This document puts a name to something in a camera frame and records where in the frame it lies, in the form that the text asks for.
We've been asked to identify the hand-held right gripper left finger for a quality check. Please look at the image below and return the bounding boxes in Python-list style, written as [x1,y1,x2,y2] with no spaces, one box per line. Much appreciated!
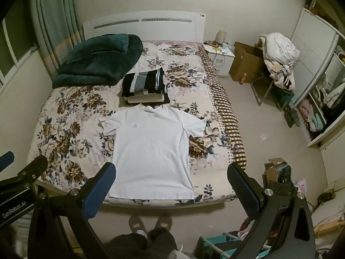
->
[27,163,117,259]

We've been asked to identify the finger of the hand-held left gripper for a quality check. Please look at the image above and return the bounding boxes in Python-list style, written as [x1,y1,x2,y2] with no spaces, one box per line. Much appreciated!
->
[0,151,15,171]
[12,155,48,188]

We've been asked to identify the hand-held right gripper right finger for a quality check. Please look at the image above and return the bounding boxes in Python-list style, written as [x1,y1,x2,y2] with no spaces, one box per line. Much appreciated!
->
[227,163,316,259]

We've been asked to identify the white T-shirt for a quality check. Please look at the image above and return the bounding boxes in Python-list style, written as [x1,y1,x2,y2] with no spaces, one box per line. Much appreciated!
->
[98,104,207,200]

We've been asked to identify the stack of folded clothes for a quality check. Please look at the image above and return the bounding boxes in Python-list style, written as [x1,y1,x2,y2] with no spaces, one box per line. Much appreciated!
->
[121,67,168,98]

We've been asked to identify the small open cardboard box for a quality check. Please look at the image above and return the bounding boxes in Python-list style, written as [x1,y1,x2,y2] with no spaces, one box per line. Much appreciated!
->
[263,158,293,190]

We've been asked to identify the beige slipper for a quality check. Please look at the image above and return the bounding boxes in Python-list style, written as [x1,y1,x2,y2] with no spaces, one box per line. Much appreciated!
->
[156,215,173,232]
[129,215,148,234]

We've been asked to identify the floral bed sheet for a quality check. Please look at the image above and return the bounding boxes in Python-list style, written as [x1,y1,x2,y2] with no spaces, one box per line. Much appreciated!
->
[27,40,247,208]

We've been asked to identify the teal rack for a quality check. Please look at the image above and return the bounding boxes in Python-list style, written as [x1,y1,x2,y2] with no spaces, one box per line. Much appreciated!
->
[199,233,243,259]

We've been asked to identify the brown checked bed sheet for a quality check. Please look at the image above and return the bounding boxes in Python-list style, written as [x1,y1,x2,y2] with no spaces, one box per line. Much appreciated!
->
[199,47,247,170]

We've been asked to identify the person's dark trousers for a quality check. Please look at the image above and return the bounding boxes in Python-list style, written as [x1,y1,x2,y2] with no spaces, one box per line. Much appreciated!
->
[104,229,179,259]

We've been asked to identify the teal folded cloth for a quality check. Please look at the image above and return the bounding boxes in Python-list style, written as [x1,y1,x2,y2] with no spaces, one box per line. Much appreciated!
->
[307,113,326,132]

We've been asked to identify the pink folded cloth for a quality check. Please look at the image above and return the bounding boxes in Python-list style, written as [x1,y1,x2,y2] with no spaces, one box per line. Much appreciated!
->
[298,100,314,120]

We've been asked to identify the cream folded garment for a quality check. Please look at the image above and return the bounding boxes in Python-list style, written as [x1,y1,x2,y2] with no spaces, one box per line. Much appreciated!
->
[126,93,165,104]

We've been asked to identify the metal folding chair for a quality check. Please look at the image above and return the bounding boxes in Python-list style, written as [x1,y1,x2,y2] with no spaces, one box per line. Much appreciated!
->
[251,73,295,112]

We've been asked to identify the window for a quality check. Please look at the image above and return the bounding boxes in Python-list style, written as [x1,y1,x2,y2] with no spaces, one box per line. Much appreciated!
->
[0,5,38,87]

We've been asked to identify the dark green blanket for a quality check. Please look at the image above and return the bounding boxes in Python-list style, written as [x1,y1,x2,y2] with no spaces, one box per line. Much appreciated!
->
[52,34,144,89]

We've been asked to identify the white nightstand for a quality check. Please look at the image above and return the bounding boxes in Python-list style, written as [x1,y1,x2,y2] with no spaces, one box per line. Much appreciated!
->
[202,43,235,78]

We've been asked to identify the large cardboard box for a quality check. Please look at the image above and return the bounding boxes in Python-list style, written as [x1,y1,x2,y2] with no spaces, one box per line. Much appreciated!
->
[229,42,266,83]

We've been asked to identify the white puffy jacket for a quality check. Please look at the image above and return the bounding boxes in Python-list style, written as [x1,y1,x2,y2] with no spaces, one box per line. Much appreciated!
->
[322,82,345,105]

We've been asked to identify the pile of white bedding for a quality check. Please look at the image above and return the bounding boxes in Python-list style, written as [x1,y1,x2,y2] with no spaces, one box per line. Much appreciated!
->
[259,32,301,91]

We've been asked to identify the pale green curtain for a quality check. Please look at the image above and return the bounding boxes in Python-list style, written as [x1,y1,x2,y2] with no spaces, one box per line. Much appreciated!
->
[28,0,85,73]

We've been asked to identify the white wardrobe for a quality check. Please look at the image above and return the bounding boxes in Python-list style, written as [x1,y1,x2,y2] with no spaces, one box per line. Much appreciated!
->
[291,7,345,148]

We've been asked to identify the white bed headboard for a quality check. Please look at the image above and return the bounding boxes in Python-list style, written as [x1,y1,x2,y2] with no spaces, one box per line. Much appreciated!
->
[83,12,207,43]

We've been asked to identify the brown box on wardrobe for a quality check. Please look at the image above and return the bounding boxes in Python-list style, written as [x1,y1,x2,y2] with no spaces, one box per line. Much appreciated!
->
[306,0,339,27]

